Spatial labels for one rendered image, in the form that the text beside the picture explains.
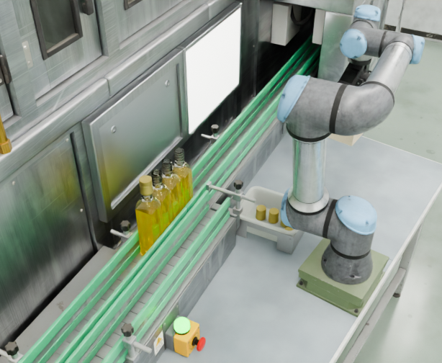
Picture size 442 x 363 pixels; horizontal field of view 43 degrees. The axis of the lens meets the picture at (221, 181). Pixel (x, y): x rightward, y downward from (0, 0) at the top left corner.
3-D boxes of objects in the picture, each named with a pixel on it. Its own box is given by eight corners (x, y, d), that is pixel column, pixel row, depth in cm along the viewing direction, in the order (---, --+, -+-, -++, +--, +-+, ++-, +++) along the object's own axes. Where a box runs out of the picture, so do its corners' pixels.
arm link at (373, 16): (350, 11, 161) (358, 1, 167) (345, 46, 168) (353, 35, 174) (378, 16, 158) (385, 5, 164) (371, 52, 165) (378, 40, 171)
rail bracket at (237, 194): (209, 199, 184) (209, 169, 176) (256, 214, 178) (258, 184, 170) (205, 204, 182) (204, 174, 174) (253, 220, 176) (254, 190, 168)
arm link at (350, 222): (366, 261, 157) (374, 225, 148) (319, 247, 161) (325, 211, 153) (376, 235, 165) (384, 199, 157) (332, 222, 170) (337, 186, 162)
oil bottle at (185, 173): (179, 209, 181) (176, 155, 168) (194, 214, 179) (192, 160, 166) (170, 220, 177) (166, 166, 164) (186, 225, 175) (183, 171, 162)
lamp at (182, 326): (179, 319, 154) (178, 312, 152) (193, 325, 153) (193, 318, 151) (170, 331, 151) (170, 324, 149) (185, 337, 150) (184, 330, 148)
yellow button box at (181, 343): (178, 330, 160) (177, 314, 156) (201, 340, 158) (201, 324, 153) (165, 348, 155) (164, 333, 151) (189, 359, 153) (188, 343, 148)
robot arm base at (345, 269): (381, 264, 169) (387, 240, 163) (354, 292, 161) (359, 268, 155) (339, 241, 177) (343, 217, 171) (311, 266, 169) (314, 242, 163)
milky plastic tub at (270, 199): (252, 202, 203) (253, 184, 197) (310, 221, 195) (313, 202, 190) (230, 232, 191) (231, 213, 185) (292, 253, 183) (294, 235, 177)
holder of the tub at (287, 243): (238, 199, 205) (238, 182, 200) (309, 222, 195) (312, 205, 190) (217, 228, 193) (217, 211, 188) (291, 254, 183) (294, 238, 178)
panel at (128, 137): (234, 83, 225) (235, 0, 203) (240, 85, 224) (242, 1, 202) (98, 220, 162) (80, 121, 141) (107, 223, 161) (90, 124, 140)
